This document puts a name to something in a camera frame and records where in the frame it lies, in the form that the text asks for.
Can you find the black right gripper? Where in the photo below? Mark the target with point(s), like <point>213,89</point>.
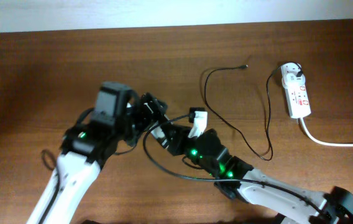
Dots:
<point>177,140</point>

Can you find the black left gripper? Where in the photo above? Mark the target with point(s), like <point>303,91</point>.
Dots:
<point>150,116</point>

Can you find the black smartphone silver back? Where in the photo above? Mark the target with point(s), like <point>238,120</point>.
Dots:
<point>157,114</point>

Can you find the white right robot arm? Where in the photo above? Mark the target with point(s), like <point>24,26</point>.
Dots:
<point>237,179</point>

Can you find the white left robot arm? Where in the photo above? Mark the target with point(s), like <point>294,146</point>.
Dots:
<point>85,148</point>

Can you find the white charger plug adapter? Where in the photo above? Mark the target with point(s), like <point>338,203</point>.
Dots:
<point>292,81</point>

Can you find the white power strip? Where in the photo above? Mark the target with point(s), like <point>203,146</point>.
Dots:
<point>297,98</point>

